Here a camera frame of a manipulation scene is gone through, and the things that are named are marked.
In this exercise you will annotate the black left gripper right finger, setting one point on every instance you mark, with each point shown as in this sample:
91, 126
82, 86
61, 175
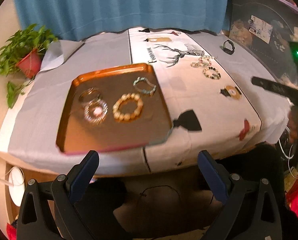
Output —
249, 208

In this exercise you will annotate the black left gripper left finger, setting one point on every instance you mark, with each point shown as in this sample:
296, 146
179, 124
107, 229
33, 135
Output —
47, 210

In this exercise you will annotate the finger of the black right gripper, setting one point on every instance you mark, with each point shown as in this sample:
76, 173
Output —
277, 88

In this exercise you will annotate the black smart watch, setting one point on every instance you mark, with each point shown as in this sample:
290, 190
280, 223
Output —
228, 47

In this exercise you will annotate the clear plastic storage box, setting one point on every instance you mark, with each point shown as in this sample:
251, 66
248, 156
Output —
265, 28

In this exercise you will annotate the grey table cloth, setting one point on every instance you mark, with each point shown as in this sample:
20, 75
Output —
33, 139

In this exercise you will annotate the white printed table runner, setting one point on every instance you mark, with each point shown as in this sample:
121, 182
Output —
227, 118

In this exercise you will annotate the copper metal tray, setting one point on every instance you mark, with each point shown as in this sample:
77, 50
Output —
104, 112

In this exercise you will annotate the red flower pot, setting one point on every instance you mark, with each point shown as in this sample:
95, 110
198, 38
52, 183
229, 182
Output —
31, 64

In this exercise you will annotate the green potted plant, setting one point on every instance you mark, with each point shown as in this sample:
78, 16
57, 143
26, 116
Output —
16, 48

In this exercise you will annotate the turquoise silver bangle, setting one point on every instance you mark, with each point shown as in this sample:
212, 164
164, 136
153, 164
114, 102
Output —
144, 91

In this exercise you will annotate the blue curtain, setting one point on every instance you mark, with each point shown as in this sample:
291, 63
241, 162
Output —
78, 19

